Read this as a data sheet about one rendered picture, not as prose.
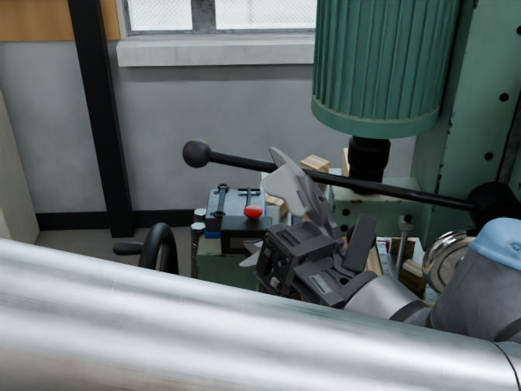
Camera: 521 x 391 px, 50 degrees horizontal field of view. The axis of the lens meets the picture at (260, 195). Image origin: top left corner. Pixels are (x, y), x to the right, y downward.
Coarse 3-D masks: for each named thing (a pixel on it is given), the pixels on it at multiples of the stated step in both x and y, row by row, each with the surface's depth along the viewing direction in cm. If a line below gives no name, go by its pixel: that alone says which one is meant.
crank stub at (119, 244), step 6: (114, 246) 95; (120, 246) 95; (126, 246) 95; (132, 246) 95; (138, 246) 95; (114, 252) 95; (120, 252) 95; (126, 252) 95; (132, 252) 95; (138, 252) 95
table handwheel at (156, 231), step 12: (156, 228) 96; (168, 228) 102; (144, 240) 94; (156, 240) 93; (168, 240) 106; (144, 252) 91; (156, 252) 91; (168, 252) 106; (144, 264) 89; (156, 264) 91; (168, 264) 111
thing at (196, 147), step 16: (192, 144) 66; (208, 144) 67; (192, 160) 66; (208, 160) 67; (224, 160) 67; (240, 160) 67; (256, 160) 68; (320, 176) 68; (336, 176) 68; (384, 192) 69; (400, 192) 69; (416, 192) 69; (480, 192) 70; (496, 192) 69; (512, 192) 70; (464, 208) 70; (480, 208) 69; (496, 208) 68; (512, 208) 68; (480, 224) 69
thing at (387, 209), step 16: (336, 192) 85; (352, 192) 85; (336, 208) 84; (352, 208) 84; (368, 208) 84; (384, 208) 84; (400, 208) 84; (416, 208) 84; (352, 224) 86; (384, 224) 86; (416, 224) 85
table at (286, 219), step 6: (330, 168) 122; (336, 168) 122; (264, 174) 120; (336, 174) 120; (342, 174) 120; (318, 186) 116; (324, 186) 116; (324, 192) 114; (282, 216) 107; (288, 216) 107; (282, 222) 106; (288, 222) 106; (258, 288) 91; (264, 288) 91; (270, 294) 90; (300, 300) 89
